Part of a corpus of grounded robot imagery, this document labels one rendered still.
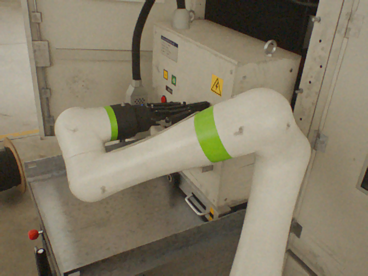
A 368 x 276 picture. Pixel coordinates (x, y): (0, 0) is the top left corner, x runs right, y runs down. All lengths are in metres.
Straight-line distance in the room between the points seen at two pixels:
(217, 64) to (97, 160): 0.42
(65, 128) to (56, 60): 0.74
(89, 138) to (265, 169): 0.41
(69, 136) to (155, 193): 0.54
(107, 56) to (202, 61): 0.57
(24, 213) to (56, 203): 1.37
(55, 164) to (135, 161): 0.71
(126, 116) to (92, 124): 0.09
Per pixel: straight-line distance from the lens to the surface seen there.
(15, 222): 2.65
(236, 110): 0.72
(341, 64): 0.98
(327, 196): 1.09
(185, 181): 1.30
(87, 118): 0.92
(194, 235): 1.15
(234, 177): 1.16
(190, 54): 1.16
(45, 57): 1.59
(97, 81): 1.63
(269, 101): 0.72
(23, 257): 2.41
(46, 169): 1.49
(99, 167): 0.86
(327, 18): 1.03
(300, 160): 0.86
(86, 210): 1.30
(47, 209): 1.33
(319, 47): 1.05
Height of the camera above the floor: 1.67
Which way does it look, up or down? 29 degrees down
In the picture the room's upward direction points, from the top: 4 degrees clockwise
